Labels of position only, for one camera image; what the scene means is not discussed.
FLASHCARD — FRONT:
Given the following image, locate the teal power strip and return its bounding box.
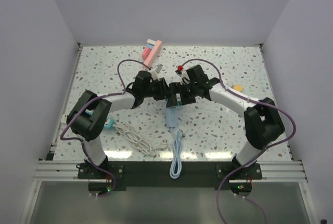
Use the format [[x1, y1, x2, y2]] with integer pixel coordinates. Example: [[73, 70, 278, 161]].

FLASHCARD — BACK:
[[85, 109, 114, 129]]

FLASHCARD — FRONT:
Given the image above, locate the pink power strip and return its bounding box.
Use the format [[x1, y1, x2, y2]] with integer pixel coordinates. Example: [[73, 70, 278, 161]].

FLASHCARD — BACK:
[[143, 40, 162, 69]]

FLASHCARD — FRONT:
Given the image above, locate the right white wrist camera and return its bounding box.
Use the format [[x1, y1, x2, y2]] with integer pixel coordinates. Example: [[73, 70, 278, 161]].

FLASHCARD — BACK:
[[175, 65, 187, 81]]

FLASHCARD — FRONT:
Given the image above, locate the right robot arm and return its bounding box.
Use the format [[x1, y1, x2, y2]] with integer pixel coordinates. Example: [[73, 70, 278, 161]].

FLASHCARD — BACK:
[[168, 65, 285, 179]]

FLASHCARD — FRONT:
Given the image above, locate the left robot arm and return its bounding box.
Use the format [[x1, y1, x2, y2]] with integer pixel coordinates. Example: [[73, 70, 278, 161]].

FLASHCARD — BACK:
[[66, 71, 170, 178]]

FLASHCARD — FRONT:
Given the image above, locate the light blue plug adapter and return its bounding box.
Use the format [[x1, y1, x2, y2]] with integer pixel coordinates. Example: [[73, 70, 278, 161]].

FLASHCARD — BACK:
[[176, 95, 182, 107]]

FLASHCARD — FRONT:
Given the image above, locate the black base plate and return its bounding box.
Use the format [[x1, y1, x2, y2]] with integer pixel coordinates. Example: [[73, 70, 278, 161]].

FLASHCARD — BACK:
[[76, 161, 263, 196]]

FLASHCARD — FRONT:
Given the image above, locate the yellow plug adapter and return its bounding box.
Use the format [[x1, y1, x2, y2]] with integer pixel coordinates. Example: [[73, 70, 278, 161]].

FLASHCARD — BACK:
[[233, 84, 243, 92]]

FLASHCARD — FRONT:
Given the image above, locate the red pink plug adapter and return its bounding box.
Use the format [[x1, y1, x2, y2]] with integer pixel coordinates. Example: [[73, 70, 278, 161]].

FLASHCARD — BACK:
[[142, 47, 151, 60]]

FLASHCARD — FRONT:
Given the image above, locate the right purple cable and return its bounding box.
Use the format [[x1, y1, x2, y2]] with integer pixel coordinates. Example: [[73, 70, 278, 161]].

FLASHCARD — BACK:
[[217, 58, 297, 224]]

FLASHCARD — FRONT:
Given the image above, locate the blue power strip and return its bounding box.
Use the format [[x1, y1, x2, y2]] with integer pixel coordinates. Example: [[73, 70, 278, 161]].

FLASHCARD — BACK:
[[166, 107, 178, 128]]

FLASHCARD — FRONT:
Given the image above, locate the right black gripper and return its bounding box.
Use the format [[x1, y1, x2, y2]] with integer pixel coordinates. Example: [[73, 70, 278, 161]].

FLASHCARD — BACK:
[[166, 82, 198, 108]]

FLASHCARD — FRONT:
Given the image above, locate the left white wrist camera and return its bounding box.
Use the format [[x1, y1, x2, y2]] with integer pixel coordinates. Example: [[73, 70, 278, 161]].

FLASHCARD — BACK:
[[149, 64, 163, 81]]

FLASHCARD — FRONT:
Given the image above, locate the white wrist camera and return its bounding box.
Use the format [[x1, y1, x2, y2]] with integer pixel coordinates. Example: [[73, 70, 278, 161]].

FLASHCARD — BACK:
[[175, 65, 187, 81], [149, 64, 163, 81]]

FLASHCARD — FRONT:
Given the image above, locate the white cord of teal strip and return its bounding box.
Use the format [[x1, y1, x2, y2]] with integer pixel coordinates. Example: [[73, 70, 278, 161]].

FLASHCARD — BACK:
[[114, 122, 169, 157]]

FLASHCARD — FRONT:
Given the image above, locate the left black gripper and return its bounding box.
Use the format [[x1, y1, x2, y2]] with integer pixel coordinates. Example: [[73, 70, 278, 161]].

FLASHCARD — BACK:
[[143, 77, 170, 101]]

